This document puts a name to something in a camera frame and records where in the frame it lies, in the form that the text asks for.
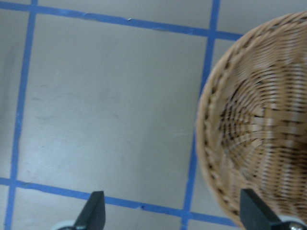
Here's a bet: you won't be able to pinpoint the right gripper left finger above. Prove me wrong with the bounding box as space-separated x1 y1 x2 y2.
73 191 106 230

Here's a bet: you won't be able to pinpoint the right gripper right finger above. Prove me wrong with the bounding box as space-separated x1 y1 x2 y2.
240 189 288 230

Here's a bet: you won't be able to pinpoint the woven wicker basket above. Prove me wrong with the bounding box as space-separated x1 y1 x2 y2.
196 11 307 226

